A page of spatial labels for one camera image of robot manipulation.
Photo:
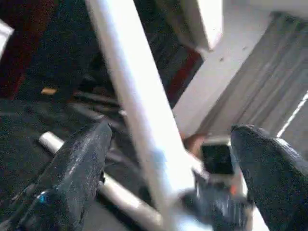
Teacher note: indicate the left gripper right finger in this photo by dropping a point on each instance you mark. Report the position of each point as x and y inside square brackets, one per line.
[276, 173]

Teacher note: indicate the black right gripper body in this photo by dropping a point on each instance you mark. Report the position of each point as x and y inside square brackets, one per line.
[221, 204]

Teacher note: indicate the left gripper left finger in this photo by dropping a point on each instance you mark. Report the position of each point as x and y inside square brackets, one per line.
[77, 173]

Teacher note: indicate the white plastic table leg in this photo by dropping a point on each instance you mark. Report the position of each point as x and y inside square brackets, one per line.
[120, 192]
[134, 96]

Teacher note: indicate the black shiny mat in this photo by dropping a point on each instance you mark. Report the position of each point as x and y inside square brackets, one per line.
[24, 132]

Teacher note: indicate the small beige label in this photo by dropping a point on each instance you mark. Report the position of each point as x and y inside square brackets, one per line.
[48, 91]

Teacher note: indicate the grey pleated curtain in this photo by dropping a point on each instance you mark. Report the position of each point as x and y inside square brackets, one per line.
[272, 72]

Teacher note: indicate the white flat board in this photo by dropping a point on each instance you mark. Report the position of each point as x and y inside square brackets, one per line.
[4, 38]

